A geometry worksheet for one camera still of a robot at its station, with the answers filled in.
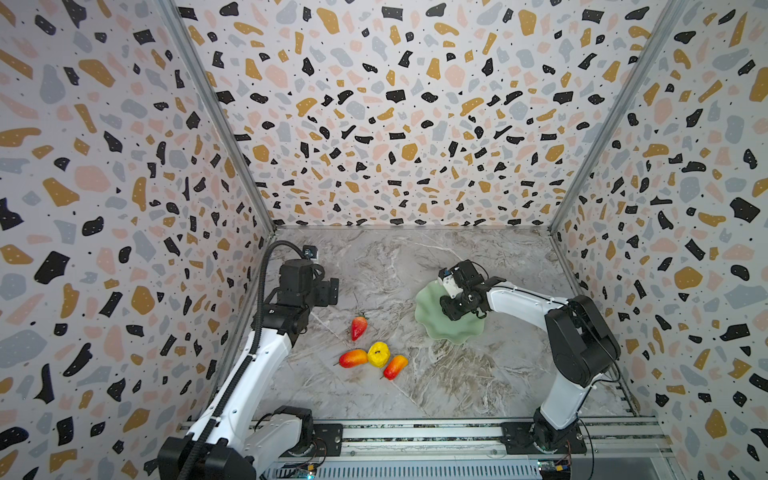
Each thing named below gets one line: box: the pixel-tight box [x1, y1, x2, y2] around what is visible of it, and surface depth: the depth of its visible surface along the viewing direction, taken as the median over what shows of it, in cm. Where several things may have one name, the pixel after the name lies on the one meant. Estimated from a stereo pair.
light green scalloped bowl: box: [415, 279, 487, 344], surface depth 97 cm
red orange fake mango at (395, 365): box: [383, 355, 409, 381], surface depth 85 cm
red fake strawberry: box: [351, 316, 368, 341], surface depth 92 cm
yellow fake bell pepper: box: [367, 341, 391, 368], surface depth 85 cm
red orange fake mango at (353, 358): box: [338, 348, 368, 368], surface depth 86 cm
